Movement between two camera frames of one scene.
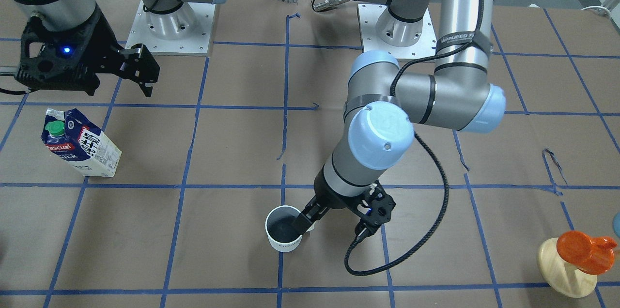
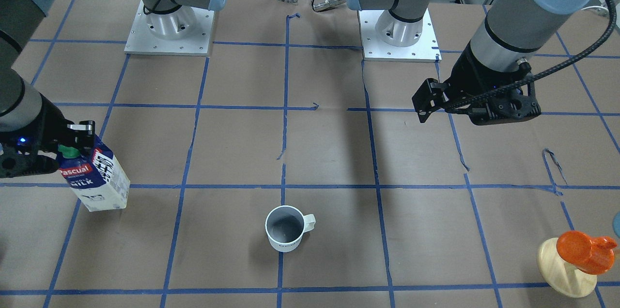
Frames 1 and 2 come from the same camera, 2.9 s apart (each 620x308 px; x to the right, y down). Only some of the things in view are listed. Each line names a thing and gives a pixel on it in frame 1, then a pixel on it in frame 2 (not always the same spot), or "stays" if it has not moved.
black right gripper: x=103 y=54 → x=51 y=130
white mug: x=282 y=235 stays
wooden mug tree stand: x=568 y=280 stays
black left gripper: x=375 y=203 → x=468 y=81
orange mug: x=595 y=256 stays
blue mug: x=616 y=224 stays
